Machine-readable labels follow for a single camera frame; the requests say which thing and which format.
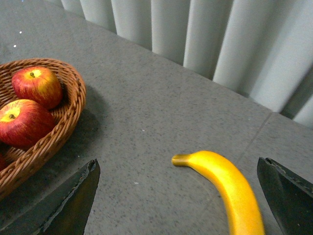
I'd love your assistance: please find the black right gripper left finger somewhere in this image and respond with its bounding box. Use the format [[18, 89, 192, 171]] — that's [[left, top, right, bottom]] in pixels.
[[0, 159, 100, 235]]

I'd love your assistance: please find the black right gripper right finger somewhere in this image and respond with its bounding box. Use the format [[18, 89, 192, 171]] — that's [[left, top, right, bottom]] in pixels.
[[257, 158, 313, 235]]

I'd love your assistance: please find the yellow banana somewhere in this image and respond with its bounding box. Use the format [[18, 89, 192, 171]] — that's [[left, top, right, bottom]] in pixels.
[[172, 151, 265, 235]]

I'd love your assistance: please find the left brown wicker basket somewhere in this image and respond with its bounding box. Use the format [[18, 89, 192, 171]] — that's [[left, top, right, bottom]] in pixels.
[[0, 58, 86, 199]]

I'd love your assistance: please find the front red apple in basket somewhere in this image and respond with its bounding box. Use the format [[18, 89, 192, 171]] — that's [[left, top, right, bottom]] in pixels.
[[0, 99, 55, 149]]

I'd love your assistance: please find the red apple in basket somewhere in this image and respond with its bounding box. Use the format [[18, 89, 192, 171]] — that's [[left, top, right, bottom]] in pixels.
[[0, 99, 55, 149], [12, 66, 63, 110]]

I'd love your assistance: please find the back red apple in basket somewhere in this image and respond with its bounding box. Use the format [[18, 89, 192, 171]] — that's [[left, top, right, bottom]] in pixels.
[[12, 66, 63, 110]]

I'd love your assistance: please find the pale pleated curtain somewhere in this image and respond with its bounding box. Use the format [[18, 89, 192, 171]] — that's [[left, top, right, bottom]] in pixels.
[[55, 0, 313, 128]]

